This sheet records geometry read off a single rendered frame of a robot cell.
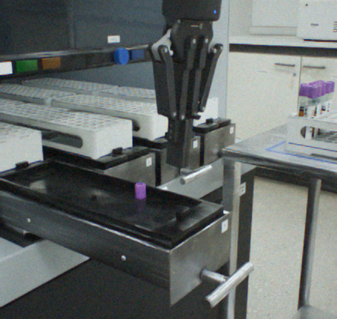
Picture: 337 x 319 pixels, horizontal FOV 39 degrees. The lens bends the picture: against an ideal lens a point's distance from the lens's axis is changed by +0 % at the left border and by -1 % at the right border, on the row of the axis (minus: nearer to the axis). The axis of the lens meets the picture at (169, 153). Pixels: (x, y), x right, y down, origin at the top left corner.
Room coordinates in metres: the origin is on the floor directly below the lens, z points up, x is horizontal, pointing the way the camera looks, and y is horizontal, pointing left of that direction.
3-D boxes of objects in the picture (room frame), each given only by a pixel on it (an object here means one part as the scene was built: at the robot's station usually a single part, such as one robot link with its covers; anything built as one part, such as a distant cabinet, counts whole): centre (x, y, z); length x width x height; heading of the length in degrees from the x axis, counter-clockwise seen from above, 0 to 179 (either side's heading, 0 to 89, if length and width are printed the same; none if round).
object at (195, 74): (0.64, -0.03, 0.97); 0.04 x 0.01 x 0.11; 48
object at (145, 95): (1.14, 0.03, 0.83); 0.30 x 0.10 x 0.06; 53
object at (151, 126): (1.01, 0.12, 0.83); 0.30 x 0.10 x 0.06; 53
